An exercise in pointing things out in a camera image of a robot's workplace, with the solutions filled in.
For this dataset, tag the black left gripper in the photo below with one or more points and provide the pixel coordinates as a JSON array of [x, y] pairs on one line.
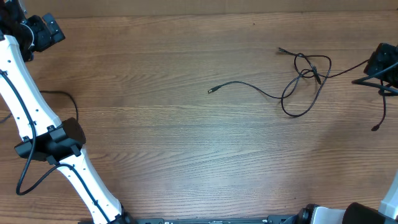
[[46, 37]]

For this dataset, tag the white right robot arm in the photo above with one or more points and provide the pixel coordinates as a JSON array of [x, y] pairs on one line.
[[381, 73]]

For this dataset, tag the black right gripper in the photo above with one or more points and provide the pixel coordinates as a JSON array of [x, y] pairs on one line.
[[377, 58]]

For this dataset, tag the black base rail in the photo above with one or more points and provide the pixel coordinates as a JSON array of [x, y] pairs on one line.
[[271, 219]]

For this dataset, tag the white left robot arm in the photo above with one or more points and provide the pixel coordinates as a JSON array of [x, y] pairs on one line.
[[47, 143]]

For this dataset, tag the brown cardboard panel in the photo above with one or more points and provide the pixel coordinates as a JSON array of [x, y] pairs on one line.
[[111, 8]]

